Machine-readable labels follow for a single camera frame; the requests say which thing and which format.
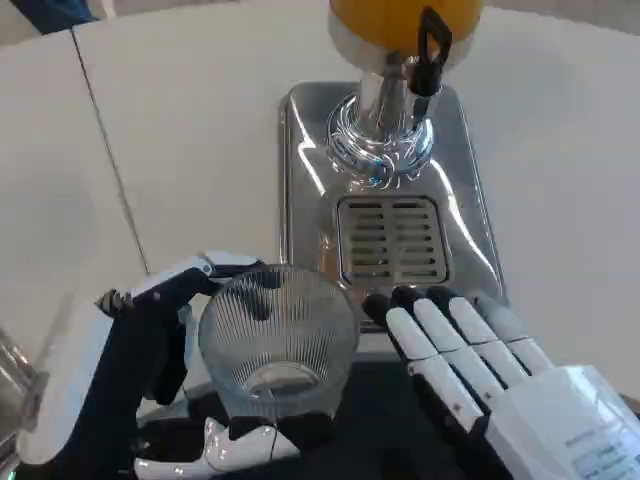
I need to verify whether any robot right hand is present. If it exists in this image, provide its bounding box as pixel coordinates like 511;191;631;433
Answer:
361;285;640;480

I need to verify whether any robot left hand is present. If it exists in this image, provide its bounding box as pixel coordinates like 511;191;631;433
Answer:
15;251;302;480

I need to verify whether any clear ribbed glass cup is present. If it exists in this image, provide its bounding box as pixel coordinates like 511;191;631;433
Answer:
198;266;361;419

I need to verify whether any steel drip grid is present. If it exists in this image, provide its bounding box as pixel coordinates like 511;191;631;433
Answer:
335;195;451;283

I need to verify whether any steel drip tray base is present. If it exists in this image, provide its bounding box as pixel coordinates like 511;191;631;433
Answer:
277;80;512;335

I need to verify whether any dark blue background object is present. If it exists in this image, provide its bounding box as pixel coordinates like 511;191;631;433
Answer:
0;0;104;37

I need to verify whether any black dispenser tap lever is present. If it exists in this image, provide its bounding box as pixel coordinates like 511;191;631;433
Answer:
406;6;454;99

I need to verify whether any orange juice drink dispenser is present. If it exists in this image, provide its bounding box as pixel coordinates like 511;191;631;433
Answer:
326;0;486;189

